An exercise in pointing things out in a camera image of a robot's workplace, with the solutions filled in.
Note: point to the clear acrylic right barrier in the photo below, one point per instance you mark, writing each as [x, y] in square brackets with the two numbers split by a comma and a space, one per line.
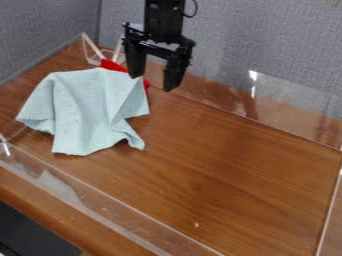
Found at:
[329, 214]

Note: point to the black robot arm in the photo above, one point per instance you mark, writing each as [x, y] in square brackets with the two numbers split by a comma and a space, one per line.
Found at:
[165, 10]

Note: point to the clear acrylic back barrier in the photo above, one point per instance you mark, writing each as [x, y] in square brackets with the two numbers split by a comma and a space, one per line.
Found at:
[277, 103]

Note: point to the clear acrylic barrier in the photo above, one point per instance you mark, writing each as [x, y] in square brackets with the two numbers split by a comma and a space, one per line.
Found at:
[277, 103]
[86, 216]
[329, 214]

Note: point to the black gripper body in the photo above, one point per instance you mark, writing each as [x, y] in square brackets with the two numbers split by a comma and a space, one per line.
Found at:
[160, 37]

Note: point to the light blue cloth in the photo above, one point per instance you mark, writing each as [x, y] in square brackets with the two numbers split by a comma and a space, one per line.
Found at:
[82, 107]

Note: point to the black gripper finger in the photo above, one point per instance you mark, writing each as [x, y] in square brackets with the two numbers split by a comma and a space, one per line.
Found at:
[136, 56]
[176, 70]

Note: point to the clear acrylic front barrier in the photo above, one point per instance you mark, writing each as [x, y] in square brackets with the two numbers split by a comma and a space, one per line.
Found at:
[86, 216]

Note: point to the red object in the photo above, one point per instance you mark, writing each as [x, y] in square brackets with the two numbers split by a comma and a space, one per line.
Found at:
[110, 65]

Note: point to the clear acrylic corner bracket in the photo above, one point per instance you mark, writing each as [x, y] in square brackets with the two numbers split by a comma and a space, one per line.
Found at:
[96, 54]

